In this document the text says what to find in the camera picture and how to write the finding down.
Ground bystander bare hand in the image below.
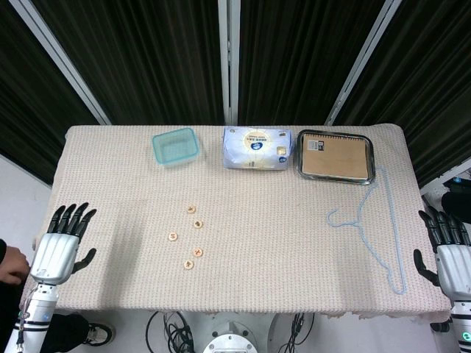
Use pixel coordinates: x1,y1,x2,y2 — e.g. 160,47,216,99
0,245,31,285

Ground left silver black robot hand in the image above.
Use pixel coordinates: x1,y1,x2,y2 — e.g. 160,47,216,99
29,202,98,285

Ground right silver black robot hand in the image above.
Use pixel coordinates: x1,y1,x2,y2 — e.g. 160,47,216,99
413,206,471,304

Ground beige textured tablecloth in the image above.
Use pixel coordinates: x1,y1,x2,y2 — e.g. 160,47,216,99
21,124,453,319

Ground black background object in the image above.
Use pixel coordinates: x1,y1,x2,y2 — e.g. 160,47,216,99
441,190,471,215

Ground black trouser leg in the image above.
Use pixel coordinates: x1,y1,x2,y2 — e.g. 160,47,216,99
0,281,92,353

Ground black white sneaker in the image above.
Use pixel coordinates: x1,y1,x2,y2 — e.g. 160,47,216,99
82,322,113,346

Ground dark metal tray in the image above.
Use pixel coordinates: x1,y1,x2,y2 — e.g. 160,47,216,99
295,129,377,186

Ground clear container teal lid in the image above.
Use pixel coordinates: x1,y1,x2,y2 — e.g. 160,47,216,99
152,126,201,169

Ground black curtain panel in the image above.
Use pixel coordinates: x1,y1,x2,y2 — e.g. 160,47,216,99
31,0,225,126
333,0,471,187
0,0,101,185
238,0,391,126

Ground brown spiral notebook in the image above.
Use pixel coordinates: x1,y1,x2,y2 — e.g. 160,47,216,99
301,132,371,177

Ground white silver robot torso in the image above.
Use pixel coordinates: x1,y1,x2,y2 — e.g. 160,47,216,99
180,311,291,353

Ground light blue tissue pack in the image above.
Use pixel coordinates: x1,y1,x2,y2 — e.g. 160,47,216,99
222,125,294,171

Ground thin grey wrist cable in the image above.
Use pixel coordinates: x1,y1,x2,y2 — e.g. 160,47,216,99
14,285,38,353

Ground light blue cord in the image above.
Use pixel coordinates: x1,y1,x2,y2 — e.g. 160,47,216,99
327,165,408,295

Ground black cable bundle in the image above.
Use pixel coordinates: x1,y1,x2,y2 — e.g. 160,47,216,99
282,312,316,353
146,310,198,353

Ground white metal frame pole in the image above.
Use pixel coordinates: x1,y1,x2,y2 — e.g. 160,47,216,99
9,0,112,125
217,0,241,125
325,0,404,125

